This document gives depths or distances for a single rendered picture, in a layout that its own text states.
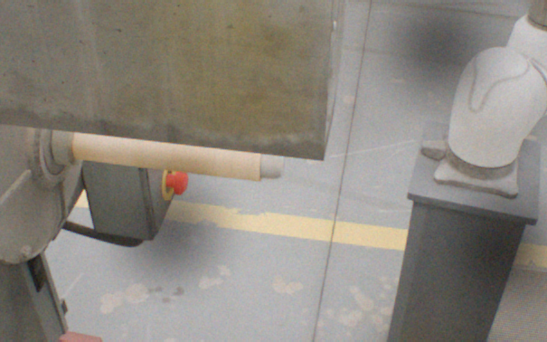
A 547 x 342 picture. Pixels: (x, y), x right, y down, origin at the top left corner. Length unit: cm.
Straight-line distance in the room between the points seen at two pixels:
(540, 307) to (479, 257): 72
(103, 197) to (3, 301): 20
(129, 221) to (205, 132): 61
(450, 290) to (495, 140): 41
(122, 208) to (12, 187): 38
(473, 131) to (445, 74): 183
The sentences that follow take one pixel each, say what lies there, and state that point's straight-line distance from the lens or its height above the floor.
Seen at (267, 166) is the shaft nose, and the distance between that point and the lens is 62.
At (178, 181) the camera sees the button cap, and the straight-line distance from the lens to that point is 103.
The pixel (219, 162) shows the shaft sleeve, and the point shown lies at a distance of 63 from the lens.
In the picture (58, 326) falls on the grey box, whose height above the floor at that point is 69.
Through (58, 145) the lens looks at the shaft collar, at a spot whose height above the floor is 126.
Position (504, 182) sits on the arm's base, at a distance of 151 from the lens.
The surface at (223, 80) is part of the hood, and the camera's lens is 40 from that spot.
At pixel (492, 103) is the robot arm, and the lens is 140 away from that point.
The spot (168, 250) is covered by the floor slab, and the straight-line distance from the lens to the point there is 232.
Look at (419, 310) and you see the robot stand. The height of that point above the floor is 33.
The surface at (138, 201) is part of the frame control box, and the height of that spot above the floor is 100.
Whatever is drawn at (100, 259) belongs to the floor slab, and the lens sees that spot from 233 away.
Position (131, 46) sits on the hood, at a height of 145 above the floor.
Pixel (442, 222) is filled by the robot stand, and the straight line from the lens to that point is 152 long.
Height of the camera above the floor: 165
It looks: 39 degrees down
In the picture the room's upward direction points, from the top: straight up
